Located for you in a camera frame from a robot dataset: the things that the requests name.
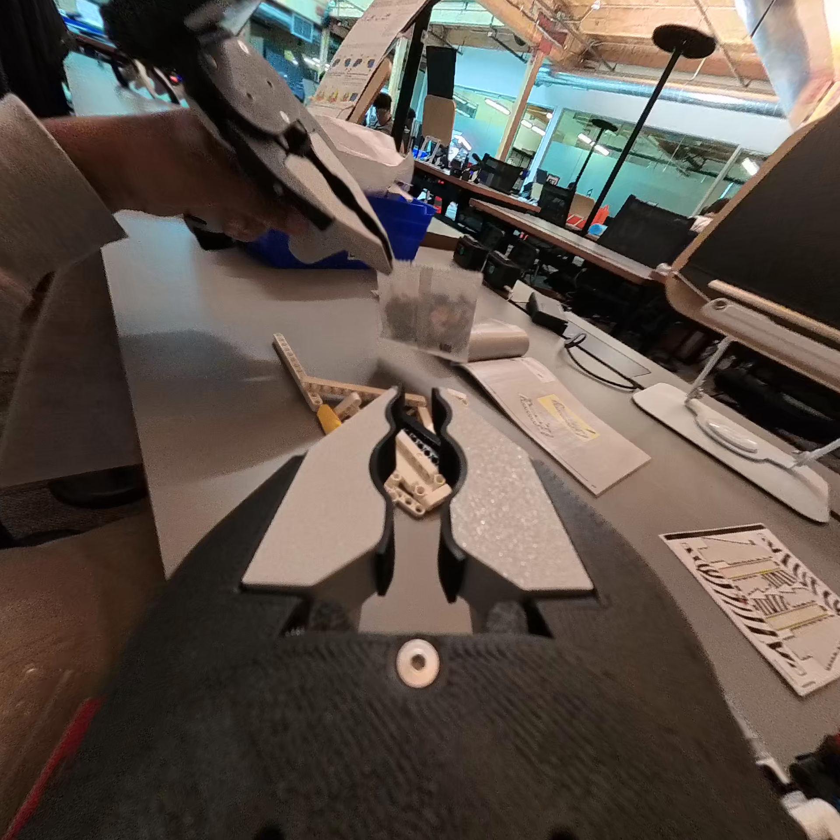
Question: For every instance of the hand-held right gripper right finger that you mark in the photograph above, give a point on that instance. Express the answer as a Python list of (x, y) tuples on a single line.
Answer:
[(518, 518)]

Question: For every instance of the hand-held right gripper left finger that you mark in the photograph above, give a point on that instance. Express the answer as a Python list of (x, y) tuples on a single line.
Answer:
[(315, 518)]

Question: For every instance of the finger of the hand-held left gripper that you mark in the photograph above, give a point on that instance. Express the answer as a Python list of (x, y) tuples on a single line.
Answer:
[(348, 210), (321, 246)]

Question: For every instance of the blue plastic bin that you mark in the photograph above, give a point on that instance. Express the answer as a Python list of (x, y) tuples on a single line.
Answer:
[(400, 223)]

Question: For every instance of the instruction booklet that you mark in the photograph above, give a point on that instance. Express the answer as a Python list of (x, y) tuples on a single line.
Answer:
[(577, 446)]

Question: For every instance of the pile of white lego pieces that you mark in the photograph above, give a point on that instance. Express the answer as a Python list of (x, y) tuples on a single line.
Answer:
[(420, 485)]

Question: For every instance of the small clear plastic parts bag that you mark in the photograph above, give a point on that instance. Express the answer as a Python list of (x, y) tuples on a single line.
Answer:
[(426, 315)]

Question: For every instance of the person's left forearm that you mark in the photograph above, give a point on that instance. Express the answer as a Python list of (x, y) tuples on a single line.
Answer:
[(39, 184)]

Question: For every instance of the yellow lego piece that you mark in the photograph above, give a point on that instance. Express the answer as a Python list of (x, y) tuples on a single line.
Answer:
[(329, 420)]

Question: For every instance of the black lego beam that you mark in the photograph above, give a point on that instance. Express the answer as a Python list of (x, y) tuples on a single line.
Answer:
[(420, 433)]

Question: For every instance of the yellow zebra lego model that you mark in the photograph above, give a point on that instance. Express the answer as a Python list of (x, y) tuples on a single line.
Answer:
[(814, 787)]

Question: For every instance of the person's left hand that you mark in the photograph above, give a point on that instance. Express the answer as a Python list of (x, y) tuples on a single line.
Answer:
[(190, 177)]

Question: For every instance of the wood-backed poster board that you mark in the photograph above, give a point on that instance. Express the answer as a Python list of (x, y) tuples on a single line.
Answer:
[(367, 52)]

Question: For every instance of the white tablet stand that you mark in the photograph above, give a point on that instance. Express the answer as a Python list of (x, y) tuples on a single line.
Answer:
[(676, 407)]

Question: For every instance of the black office chair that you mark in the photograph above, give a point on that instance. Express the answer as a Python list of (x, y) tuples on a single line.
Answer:
[(98, 485)]

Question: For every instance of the background wooden table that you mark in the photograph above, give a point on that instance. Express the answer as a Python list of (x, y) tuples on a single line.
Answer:
[(577, 243)]

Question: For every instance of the zebra sticker sheet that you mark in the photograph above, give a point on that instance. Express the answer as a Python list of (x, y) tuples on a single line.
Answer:
[(754, 604)]

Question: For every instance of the red object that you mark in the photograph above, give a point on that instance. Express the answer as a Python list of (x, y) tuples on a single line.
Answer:
[(46, 768)]

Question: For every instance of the black floor lamp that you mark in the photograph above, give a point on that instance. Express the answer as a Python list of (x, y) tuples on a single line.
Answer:
[(682, 39)]

